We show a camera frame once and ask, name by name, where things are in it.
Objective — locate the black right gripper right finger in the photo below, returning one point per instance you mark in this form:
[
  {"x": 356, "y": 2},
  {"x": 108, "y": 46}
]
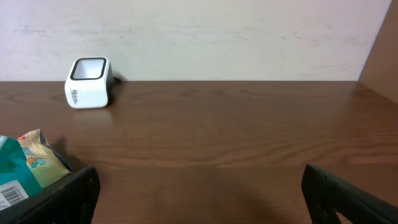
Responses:
[{"x": 327, "y": 195}]

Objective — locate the white barcode scanner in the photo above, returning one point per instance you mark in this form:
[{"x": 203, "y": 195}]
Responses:
[{"x": 89, "y": 83}]

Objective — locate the yellow snack bag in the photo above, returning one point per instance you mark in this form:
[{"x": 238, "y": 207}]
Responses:
[{"x": 41, "y": 159}]

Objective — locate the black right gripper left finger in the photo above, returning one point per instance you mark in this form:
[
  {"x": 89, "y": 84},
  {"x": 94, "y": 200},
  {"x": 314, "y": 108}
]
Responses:
[{"x": 71, "y": 200}]

